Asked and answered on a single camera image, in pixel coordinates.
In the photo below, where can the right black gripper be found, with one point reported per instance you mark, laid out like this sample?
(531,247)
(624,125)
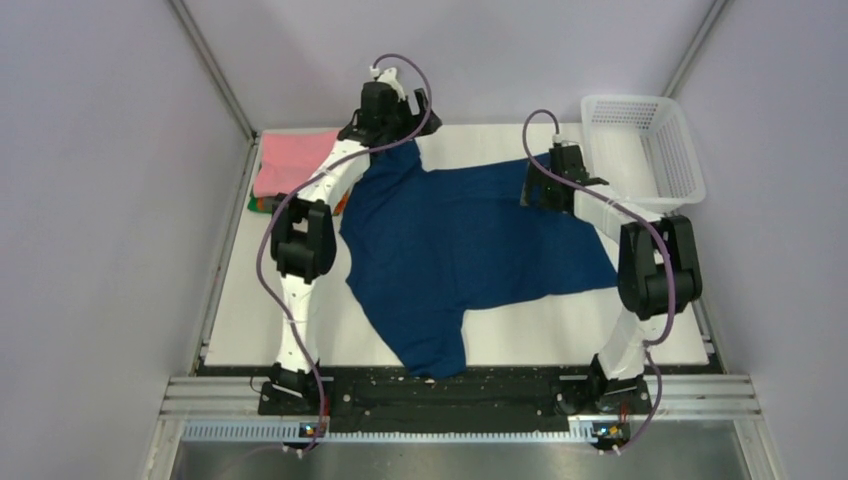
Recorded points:
(533,179)

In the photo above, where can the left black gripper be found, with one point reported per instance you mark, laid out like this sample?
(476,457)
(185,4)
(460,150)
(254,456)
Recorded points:
(411,120)

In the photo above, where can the navy blue t shirt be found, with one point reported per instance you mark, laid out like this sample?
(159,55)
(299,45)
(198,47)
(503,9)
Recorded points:
(428,246)

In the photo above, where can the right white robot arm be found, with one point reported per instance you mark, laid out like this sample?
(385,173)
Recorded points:
(658,275)

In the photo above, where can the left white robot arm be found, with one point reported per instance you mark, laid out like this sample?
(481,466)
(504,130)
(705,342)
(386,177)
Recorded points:
(300,238)

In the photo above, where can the white plastic basket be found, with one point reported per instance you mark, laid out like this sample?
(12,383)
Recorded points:
(642,146)

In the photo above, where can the grey folded t shirt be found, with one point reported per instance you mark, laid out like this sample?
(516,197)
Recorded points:
(270,204)

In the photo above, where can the white slotted cable duct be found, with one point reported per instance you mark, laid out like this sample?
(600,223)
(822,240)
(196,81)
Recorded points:
(296,432)

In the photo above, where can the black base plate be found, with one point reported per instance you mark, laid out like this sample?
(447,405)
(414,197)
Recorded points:
(516,399)

